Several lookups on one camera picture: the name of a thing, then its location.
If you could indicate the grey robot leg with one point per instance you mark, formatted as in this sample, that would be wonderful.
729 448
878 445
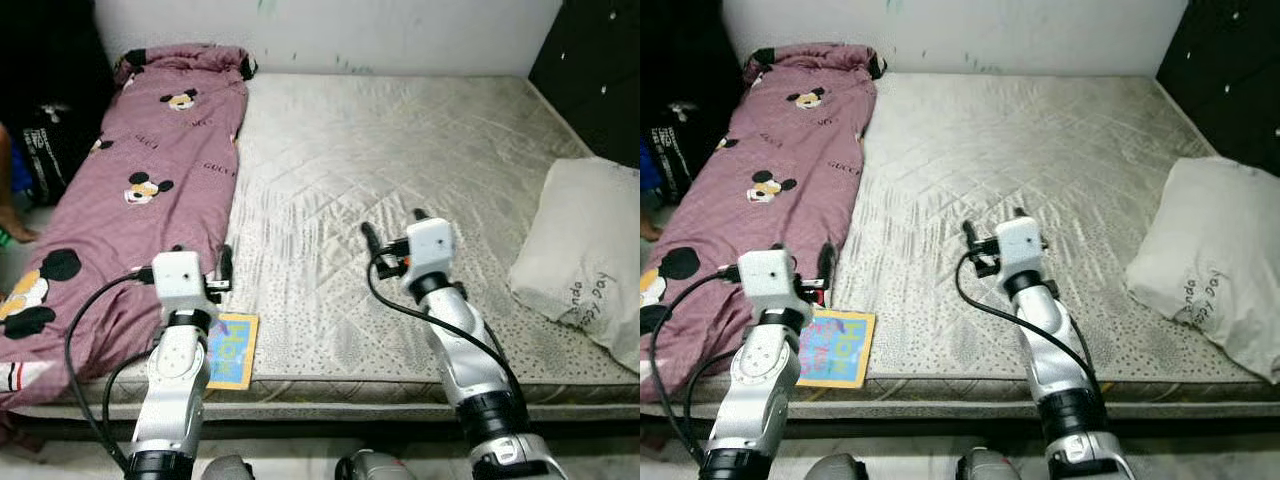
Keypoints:
228 470
375 466
988 466
836 468

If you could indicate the grey quilted mattress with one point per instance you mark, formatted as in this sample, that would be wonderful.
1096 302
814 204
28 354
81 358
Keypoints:
400 150
1000 150

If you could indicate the dark wooden cabinet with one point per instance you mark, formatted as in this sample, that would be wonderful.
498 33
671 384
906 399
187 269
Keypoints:
1220 70
590 70

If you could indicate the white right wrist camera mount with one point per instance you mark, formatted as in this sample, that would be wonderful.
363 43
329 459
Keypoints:
430 245
1020 245

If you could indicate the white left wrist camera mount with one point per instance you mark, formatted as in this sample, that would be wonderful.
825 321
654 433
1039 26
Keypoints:
770 278
180 278

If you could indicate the blue yellow children's book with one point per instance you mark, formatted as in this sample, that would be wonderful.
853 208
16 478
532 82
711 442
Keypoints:
235 350
840 350

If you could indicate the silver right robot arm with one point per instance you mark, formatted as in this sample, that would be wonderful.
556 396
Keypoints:
460 350
1045 350

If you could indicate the black patterned bag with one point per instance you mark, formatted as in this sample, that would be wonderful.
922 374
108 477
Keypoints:
50 150
672 150

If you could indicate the grey left robot leg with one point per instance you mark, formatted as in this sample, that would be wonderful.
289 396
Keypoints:
228 470
836 468

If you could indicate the grey right robot leg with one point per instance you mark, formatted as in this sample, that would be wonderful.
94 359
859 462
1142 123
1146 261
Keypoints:
988 466
375 466

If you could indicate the white pillow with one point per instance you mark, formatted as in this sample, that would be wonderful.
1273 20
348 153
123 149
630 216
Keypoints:
580 250
1210 250

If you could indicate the pink cartoon mouse blanket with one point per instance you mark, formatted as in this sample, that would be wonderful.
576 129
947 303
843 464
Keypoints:
150 200
780 180

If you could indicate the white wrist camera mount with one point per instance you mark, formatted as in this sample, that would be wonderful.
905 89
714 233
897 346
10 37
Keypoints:
1020 245
430 245
770 278
180 278

